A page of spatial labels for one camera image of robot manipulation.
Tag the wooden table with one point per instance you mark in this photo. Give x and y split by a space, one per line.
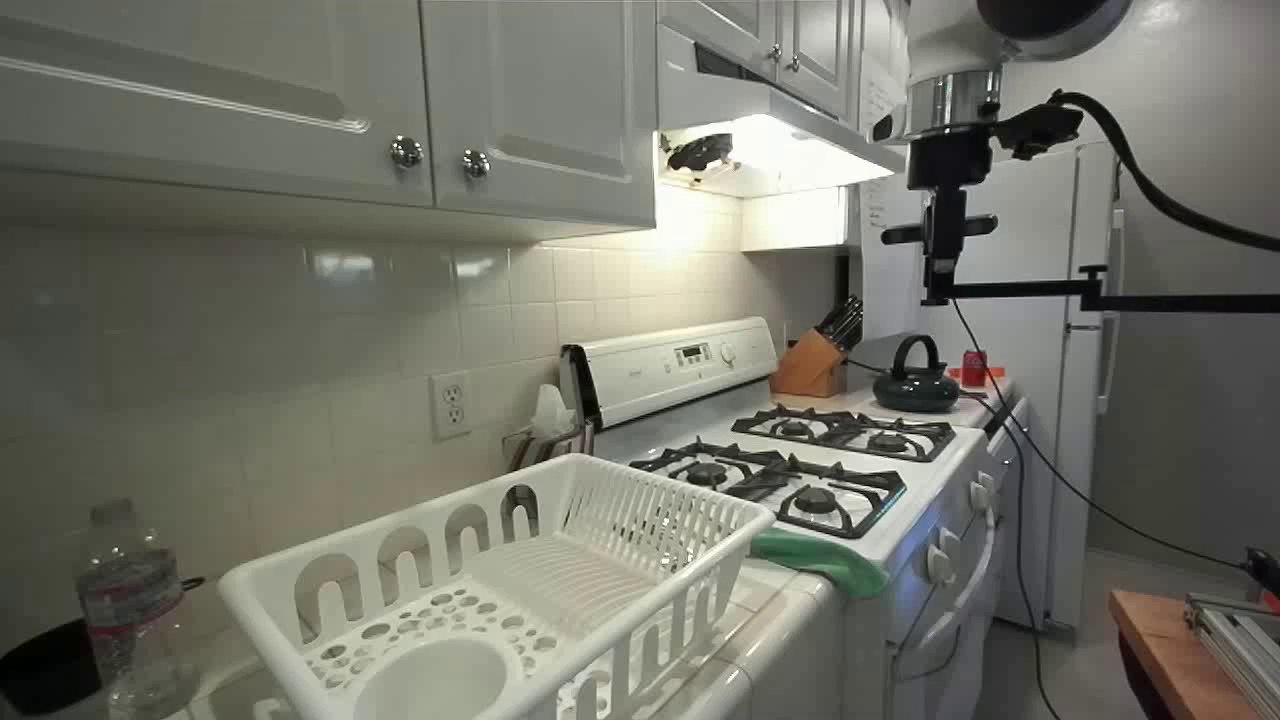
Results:
1161 667

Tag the red cup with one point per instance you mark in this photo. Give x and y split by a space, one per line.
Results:
973 369

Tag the white wall outlet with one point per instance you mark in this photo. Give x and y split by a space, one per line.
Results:
449 404

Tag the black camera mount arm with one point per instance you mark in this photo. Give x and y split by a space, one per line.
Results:
1174 301

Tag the black stove burner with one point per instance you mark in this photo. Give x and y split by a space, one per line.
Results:
812 506

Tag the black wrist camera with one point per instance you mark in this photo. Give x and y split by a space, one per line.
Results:
1043 129

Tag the black cast iron stove grate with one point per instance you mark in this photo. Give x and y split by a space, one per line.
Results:
763 469
840 427

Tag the white plastic dish basket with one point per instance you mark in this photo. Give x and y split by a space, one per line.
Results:
532 584

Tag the wooden knife block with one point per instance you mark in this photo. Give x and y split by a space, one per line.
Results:
804 369

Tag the white gas stove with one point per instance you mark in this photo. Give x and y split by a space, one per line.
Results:
922 514

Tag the wide white cabinet door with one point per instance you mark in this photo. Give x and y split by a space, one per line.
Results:
202 80

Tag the silver cabinet knob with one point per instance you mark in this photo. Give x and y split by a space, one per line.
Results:
405 150
477 162

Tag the green rag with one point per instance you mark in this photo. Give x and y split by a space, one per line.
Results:
822 562

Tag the clear plastic water bottle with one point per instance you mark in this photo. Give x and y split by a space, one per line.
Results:
125 600

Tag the white range hood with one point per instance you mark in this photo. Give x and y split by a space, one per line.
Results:
744 104

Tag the silver aluminium rail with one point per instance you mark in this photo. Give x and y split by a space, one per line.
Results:
1245 641

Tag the black stereo camera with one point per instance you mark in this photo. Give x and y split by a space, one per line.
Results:
983 227

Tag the white stove knob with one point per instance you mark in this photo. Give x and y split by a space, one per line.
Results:
942 557
983 489

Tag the small black device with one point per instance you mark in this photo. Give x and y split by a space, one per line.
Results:
699 150

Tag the white refrigerator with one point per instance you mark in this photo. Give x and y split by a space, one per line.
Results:
1044 360

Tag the black kettle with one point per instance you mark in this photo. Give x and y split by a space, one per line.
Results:
913 384

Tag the white plastic holder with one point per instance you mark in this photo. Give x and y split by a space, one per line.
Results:
553 414

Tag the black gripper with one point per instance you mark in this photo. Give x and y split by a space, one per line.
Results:
951 159

